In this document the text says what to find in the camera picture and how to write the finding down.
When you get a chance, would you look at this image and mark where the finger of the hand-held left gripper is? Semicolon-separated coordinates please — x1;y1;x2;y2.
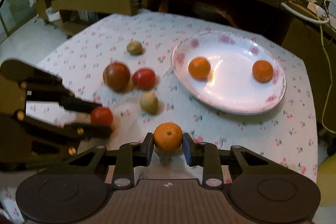
15;111;114;157
21;70;103;115

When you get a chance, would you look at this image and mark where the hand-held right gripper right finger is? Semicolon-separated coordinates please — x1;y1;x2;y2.
182;132;271;188

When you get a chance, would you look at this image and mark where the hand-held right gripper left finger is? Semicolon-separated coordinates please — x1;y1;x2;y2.
68;132;154;190

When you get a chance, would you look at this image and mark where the small red tomato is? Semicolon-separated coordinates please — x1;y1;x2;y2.
90;107;114;126

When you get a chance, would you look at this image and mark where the orange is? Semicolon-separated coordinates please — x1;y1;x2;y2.
252;60;274;83
153;122;183;153
188;57;211;80

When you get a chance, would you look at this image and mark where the green-brown kiwi fruit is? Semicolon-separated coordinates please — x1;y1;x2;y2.
140;92;159;115

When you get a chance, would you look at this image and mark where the large dark red tomato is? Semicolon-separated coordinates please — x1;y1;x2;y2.
103;62;131;93

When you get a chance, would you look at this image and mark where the red tomato with green stem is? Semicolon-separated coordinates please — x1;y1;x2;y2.
132;68;156;90

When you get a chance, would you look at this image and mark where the white floral plate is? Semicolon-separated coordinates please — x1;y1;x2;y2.
171;30;287;116

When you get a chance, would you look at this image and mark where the yellowish green jujube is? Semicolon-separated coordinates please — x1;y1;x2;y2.
126;40;143;55

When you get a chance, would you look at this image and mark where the cherry print tablecloth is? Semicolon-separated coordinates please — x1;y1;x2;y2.
0;10;319;224

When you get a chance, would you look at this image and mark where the wooden pull-out shelf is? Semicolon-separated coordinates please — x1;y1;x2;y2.
51;0;135;17

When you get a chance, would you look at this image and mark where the brown rounded object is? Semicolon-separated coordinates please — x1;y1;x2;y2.
158;0;238;28

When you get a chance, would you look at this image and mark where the yellow trash bin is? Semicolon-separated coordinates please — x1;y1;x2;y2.
316;154;336;207

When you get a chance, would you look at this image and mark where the yellow cable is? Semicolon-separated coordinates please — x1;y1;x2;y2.
289;0;336;134

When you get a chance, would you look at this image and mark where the white cable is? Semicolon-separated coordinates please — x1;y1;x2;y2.
267;0;330;24

